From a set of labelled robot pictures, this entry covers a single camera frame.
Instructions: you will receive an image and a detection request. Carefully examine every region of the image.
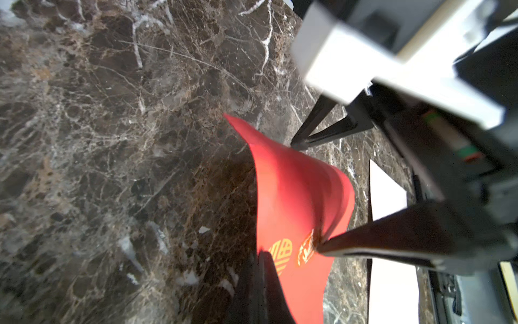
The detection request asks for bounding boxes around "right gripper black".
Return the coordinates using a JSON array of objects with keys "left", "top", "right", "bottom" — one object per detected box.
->
[{"left": 316, "top": 23, "right": 518, "bottom": 276}]

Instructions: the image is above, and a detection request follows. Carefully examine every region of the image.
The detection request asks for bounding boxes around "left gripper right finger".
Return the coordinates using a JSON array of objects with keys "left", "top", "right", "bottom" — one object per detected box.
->
[{"left": 258, "top": 251, "right": 295, "bottom": 323}]

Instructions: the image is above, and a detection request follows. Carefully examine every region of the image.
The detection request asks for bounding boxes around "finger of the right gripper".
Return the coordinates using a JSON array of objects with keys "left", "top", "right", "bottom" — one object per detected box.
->
[{"left": 290, "top": 94, "right": 375, "bottom": 151}]

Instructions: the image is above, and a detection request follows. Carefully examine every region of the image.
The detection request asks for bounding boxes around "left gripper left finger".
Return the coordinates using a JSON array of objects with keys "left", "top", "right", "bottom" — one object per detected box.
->
[{"left": 224, "top": 254, "right": 259, "bottom": 324}]

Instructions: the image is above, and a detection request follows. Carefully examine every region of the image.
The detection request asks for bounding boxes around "red envelope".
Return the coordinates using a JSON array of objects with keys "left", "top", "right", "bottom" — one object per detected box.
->
[{"left": 226, "top": 115, "right": 355, "bottom": 323}]

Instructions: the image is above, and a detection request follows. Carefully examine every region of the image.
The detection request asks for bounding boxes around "pale pink sealed envelope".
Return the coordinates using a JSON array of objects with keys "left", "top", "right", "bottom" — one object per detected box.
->
[{"left": 368, "top": 160, "right": 419, "bottom": 323}]

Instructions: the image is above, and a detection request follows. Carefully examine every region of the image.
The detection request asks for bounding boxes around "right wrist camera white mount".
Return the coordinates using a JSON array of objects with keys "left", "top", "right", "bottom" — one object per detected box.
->
[{"left": 289, "top": 1, "right": 505, "bottom": 129}]

